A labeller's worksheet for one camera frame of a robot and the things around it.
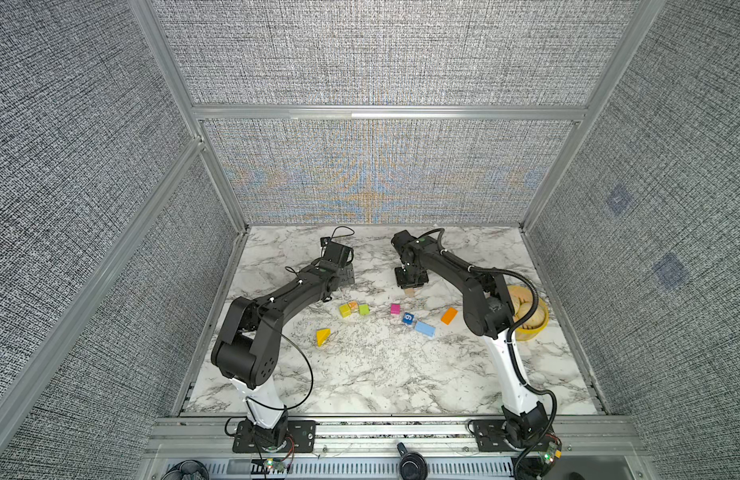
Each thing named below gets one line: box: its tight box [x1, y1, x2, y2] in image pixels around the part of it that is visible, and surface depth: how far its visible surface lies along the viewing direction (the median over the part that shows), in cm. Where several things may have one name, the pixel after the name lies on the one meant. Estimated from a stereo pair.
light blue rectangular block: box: [415, 321, 436, 337], surface depth 94 cm
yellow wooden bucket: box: [508, 285, 550, 341], surface depth 91 cm
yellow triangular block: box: [315, 328, 331, 347], surface depth 90 cm
